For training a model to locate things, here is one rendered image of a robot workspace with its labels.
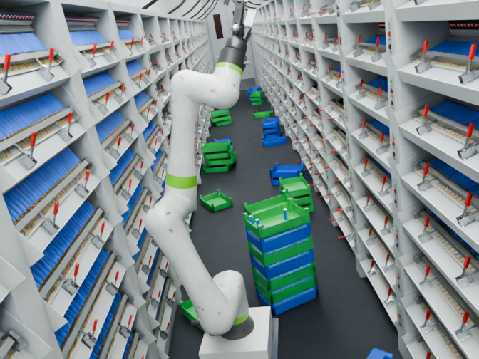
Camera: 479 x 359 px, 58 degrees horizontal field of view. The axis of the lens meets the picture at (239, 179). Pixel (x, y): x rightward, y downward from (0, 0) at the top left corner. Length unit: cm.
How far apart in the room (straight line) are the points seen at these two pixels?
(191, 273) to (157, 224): 21
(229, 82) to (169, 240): 55
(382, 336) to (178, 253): 123
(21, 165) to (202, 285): 70
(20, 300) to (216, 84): 81
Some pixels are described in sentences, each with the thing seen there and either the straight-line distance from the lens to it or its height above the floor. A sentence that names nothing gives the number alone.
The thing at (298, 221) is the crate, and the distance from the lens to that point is 230.
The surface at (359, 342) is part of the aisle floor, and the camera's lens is 230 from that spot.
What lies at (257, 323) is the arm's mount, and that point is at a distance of 187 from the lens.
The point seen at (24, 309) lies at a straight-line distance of 112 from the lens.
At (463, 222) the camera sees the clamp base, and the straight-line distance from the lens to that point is 135.
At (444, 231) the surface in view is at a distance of 163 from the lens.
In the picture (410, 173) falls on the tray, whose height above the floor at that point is 91.
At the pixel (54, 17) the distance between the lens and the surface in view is 160.
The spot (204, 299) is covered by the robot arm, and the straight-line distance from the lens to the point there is 154.
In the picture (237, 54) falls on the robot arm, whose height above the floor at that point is 144.
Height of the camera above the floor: 153
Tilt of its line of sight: 20 degrees down
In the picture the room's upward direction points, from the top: 10 degrees counter-clockwise
